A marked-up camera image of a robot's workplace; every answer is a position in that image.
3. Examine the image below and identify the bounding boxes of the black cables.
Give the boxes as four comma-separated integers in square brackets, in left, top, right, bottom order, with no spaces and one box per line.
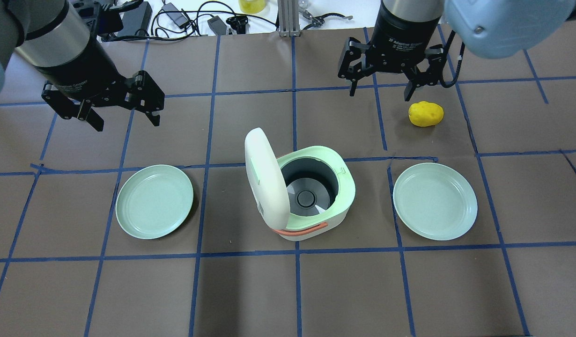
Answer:
[98,0,279,43]

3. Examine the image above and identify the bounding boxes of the green plate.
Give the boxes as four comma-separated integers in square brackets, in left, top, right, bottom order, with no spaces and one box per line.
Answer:
[393,162,478,241]
[115,164,194,240]

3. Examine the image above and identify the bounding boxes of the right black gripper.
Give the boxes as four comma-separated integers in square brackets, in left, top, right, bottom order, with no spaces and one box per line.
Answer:
[338,5,447,102]

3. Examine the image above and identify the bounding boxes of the aluminium frame post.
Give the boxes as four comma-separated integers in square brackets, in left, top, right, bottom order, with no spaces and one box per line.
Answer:
[277,0,301,37]

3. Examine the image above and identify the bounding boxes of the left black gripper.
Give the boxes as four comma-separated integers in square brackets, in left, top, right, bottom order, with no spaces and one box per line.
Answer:
[35,40,165,132]

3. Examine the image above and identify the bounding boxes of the right green plate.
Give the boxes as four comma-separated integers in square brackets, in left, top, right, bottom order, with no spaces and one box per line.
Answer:
[393,162,478,241]

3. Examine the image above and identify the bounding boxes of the black laptop brick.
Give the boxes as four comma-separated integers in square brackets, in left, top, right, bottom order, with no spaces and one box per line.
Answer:
[118,2,152,37]

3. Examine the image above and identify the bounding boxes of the yellow potato toy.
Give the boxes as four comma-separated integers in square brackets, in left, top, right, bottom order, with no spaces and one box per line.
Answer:
[408,102,445,127]

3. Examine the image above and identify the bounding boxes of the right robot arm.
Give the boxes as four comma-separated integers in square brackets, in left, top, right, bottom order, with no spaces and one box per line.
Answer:
[338,0,576,101]

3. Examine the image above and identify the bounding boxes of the white rice cooker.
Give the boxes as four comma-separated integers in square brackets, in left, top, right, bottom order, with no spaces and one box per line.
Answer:
[244,128,356,242]

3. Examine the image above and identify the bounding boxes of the black power adapter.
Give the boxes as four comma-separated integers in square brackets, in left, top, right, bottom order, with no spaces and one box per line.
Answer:
[162,2,190,29]

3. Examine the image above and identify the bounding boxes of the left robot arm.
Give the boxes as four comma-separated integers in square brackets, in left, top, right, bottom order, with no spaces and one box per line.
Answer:
[0,0,164,132]

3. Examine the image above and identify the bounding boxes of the yellow cup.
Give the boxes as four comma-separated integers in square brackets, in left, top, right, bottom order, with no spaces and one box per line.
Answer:
[238,0,267,15]

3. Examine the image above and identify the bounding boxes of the left green plate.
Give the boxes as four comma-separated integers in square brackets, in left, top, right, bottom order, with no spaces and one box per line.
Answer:
[115,164,194,240]

